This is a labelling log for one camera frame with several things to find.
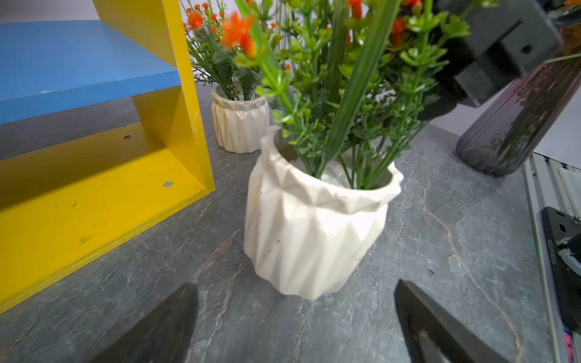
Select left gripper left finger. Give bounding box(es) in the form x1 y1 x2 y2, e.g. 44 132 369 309
92 283 199 362

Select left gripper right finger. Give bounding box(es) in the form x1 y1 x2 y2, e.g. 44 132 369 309
394 279 506 362

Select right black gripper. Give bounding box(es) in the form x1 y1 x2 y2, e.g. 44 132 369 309
419 1 564 121

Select orange flower pot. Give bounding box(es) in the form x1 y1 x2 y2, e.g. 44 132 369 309
185 0 500 301
180 1 270 154

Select yellow rack with coloured shelves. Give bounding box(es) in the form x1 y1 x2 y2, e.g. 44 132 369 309
1 1 215 312

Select sunflower bouquet pot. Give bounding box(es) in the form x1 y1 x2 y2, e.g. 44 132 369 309
456 1 580 177

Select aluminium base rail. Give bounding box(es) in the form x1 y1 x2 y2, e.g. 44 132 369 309
524 153 580 362

